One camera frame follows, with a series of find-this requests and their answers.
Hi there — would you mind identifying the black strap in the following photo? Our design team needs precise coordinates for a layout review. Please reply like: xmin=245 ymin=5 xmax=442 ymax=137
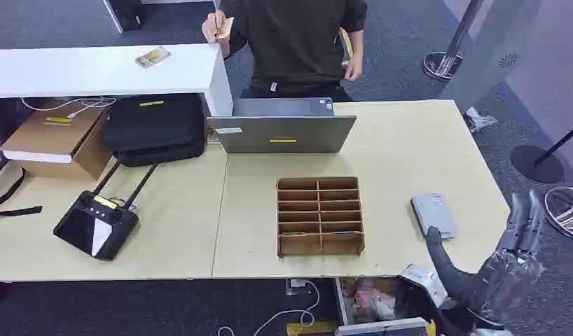
xmin=0 ymin=169 xmax=43 ymax=218

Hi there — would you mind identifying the person's hand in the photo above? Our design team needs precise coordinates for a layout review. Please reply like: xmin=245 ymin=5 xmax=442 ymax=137
xmin=201 ymin=9 xmax=232 ymax=46
xmin=343 ymin=52 xmax=364 ymax=83

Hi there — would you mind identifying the white floor cable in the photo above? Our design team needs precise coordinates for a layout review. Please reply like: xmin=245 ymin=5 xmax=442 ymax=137
xmin=216 ymin=280 xmax=322 ymax=336

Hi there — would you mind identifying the person's left hand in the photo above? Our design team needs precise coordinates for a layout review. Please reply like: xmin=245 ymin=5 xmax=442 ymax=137
xmin=343 ymin=52 xmax=364 ymax=83

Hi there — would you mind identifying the wooden chair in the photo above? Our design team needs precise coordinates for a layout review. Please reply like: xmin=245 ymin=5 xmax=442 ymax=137
xmin=338 ymin=27 xmax=356 ymax=64

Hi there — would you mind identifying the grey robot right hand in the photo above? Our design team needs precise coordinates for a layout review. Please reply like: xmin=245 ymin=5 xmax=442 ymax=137
xmin=424 ymin=190 xmax=546 ymax=326

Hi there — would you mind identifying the crumpled clear plastic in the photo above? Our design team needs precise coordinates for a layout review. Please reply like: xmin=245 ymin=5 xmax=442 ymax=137
xmin=462 ymin=106 xmax=499 ymax=134

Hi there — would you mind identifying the brown cardboard box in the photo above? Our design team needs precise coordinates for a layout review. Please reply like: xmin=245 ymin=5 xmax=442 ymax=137
xmin=0 ymin=98 xmax=114 ymax=181

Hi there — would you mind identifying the person's right hand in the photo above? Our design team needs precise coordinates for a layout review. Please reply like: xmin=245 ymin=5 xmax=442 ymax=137
xmin=201 ymin=9 xmax=232 ymax=46

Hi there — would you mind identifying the white-rimmed bin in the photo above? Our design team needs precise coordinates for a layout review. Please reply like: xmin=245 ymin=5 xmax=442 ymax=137
xmin=334 ymin=276 xmax=437 ymax=336

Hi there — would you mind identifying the black laptop bag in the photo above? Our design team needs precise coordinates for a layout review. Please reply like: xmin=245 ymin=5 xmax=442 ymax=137
xmin=100 ymin=94 xmax=207 ymax=168

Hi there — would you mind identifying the chrome stanchion post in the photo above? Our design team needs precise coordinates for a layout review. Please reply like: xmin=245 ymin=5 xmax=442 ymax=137
xmin=422 ymin=0 xmax=485 ymax=83

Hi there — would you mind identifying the black stanchion with round base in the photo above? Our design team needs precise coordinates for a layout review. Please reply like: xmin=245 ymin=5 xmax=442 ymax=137
xmin=509 ymin=120 xmax=573 ymax=185

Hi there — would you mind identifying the silver metal box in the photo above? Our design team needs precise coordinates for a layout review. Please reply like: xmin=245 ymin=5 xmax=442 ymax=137
xmin=399 ymin=263 xmax=455 ymax=310

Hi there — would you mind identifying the black cabinet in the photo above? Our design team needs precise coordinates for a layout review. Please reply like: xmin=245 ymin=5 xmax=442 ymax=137
xmin=102 ymin=0 xmax=147 ymax=34

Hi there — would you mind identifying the floor power socket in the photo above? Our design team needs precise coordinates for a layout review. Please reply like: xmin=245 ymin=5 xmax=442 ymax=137
xmin=286 ymin=278 xmax=312 ymax=297

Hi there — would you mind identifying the grey laptop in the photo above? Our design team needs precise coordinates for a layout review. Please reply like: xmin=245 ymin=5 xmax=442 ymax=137
xmin=207 ymin=97 xmax=357 ymax=155

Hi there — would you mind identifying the grey partition panel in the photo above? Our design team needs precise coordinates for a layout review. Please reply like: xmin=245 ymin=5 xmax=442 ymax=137
xmin=439 ymin=0 xmax=544 ymax=115

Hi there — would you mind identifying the person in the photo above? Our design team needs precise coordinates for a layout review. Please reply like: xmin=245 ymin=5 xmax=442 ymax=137
xmin=220 ymin=0 xmax=368 ymax=103

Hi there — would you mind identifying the pale grey card reader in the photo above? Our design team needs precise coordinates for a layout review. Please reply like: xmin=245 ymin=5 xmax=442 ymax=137
xmin=410 ymin=192 xmax=457 ymax=241

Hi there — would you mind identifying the wooden slotted card box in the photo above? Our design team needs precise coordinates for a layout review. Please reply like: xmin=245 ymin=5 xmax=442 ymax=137
xmin=275 ymin=176 xmax=366 ymax=259

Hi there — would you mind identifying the pink plastic bag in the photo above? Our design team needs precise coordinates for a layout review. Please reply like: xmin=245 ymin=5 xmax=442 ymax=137
xmin=352 ymin=280 xmax=398 ymax=322

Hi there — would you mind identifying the white raised desk shelf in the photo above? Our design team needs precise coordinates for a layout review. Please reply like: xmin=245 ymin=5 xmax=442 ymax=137
xmin=0 ymin=43 xmax=235 ymax=118

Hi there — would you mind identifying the black router with antennas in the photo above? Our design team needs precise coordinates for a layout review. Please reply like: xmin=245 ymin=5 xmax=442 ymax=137
xmin=53 ymin=162 xmax=159 ymax=262

